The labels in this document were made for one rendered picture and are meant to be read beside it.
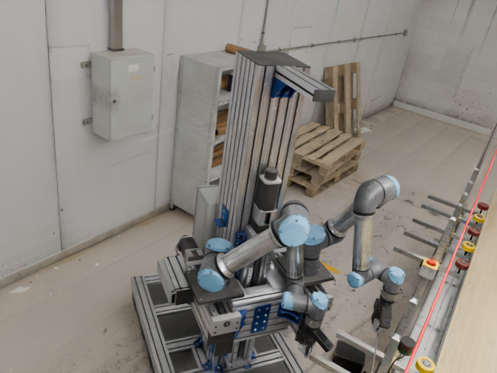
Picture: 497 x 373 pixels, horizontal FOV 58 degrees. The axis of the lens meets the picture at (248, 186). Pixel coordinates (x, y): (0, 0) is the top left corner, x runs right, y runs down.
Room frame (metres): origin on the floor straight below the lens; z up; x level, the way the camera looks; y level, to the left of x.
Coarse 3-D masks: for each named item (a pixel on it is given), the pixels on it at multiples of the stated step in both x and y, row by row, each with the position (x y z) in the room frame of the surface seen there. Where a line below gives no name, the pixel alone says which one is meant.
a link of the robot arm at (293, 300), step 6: (288, 288) 1.56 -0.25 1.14; (294, 288) 1.55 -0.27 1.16; (300, 288) 1.56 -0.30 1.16; (288, 294) 1.50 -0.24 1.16; (294, 294) 1.51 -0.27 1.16; (300, 294) 1.52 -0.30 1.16; (282, 300) 1.49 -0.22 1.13; (288, 300) 1.47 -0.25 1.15; (294, 300) 1.48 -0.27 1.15; (300, 300) 1.48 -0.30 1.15; (306, 300) 1.48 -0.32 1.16; (282, 306) 1.47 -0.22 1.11; (288, 306) 1.46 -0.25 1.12; (294, 306) 1.46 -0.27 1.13; (300, 306) 1.46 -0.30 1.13; (306, 306) 1.47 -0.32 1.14
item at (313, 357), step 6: (312, 354) 1.47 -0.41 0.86; (318, 354) 1.48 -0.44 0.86; (312, 360) 1.46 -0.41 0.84; (318, 360) 1.45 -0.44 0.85; (324, 360) 1.45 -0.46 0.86; (324, 366) 1.43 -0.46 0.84; (330, 366) 1.42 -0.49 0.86; (336, 366) 1.43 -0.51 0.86; (336, 372) 1.41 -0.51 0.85; (342, 372) 1.40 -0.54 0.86; (348, 372) 1.40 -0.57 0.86
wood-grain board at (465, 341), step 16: (496, 192) 3.53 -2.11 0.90; (496, 208) 3.22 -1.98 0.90; (496, 224) 2.95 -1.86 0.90; (480, 240) 2.68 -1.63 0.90; (496, 240) 2.71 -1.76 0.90; (480, 256) 2.47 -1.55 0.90; (496, 256) 2.50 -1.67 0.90; (480, 272) 2.28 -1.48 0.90; (496, 272) 2.31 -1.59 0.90; (464, 288) 2.10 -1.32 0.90; (480, 288) 2.12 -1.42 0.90; (496, 288) 2.15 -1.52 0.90; (464, 304) 1.95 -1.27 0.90; (480, 304) 1.98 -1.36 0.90; (496, 304) 2.00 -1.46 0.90; (464, 320) 1.82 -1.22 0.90; (480, 320) 1.84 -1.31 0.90; (496, 320) 1.86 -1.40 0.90; (448, 336) 1.69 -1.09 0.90; (464, 336) 1.71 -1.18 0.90; (480, 336) 1.72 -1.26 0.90; (496, 336) 1.74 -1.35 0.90; (448, 352) 1.58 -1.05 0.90; (464, 352) 1.60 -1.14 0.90; (480, 352) 1.61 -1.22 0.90; (496, 352) 1.63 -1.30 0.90; (448, 368) 1.48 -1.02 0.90; (464, 368) 1.50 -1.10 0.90; (480, 368) 1.51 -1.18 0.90; (496, 368) 1.53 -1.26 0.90
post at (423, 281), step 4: (420, 280) 1.81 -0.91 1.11; (424, 280) 1.80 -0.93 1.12; (420, 284) 1.81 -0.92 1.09; (424, 284) 1.80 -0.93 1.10; (416, 288) 1.81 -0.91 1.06; (420, 288) 1.80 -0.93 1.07; (424, 288) 1.80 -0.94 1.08; (416, 292) 1.81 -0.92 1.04; (420, 292) 1.80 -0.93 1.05; (416, 296) 1.81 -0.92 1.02; (420, 296) 1.80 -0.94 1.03; (412, 316) 1.80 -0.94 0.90
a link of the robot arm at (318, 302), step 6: (312, 294) 1.50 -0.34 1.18; (318, 294) 1.51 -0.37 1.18; (324, 294) 1.51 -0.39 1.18; (312, 300) 1.48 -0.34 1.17; (318, 300) 1.47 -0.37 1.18; (324, 300) 1.47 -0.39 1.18; (312, 306) 1.47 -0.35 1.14; (318, 306) 1.46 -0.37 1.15; (324, 306) 1.47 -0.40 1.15; (306, 312) 1.47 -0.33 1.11; (312, 312) 1.46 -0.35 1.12; (318, 312) 1.46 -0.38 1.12; (324, 312) 1.47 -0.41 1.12; (312, 318) 1.46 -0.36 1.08; (318, 318) 1.46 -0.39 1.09
